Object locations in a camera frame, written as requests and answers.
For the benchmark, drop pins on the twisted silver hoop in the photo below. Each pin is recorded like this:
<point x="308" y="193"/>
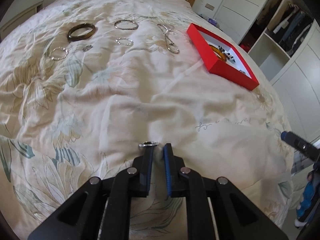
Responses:
<point x="123" y="41"/>
<point x="58" y="53"/>

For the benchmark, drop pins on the white wardrobe door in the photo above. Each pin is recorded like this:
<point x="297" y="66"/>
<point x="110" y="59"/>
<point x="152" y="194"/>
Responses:
<point x="235" y="17"/>

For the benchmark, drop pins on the low white wall cabinet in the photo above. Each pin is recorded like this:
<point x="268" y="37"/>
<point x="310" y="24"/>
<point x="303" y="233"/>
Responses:
<point x="18" y="13"/>

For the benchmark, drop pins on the amber orange bangle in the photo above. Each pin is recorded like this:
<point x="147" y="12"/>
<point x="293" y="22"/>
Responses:
<point x="219" y="53"/>

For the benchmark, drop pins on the thin silver bangle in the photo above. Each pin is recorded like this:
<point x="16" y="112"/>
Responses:
<point x="126" y="25"/>

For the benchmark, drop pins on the hanging clothes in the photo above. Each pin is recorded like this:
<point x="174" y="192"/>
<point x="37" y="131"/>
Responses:
<point x="289" y="26"/>

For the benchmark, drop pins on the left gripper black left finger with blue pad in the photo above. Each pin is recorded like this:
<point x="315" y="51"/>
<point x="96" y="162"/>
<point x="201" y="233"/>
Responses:
<point x="100" y="209"/>

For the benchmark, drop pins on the red bag in closet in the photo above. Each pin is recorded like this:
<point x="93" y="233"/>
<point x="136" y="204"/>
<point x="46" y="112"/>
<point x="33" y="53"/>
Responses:
<point x="246" y="44"/>

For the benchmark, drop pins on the right wall switch plate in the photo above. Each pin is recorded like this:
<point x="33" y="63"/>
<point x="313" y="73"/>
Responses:
<point x="209" y="6"/>

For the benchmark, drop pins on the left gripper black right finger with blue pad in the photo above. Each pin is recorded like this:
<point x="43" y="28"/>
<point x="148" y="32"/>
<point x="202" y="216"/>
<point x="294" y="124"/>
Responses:
<point x="216" y="208"/>

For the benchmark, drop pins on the red jewelry box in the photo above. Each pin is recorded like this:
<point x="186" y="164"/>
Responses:
<point x="202" y="38"/>

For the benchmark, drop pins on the open closet shelving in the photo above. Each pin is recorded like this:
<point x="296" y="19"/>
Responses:
<point x="293" y="73"/>

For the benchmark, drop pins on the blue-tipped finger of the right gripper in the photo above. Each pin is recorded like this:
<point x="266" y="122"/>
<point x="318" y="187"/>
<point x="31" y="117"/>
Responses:
<point x="301" y="145"/>

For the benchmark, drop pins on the dark brown bangle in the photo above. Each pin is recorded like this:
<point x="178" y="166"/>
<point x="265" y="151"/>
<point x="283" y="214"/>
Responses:
<point x="73" y="38"/>

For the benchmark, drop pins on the floral beige bed quilt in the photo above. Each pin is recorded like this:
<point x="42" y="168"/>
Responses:
<point x="63" y="122"/>

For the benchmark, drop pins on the purple tissue box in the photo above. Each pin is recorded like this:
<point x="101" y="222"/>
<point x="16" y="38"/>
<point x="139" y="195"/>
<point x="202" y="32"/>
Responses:
<point x="213" y="22"/>

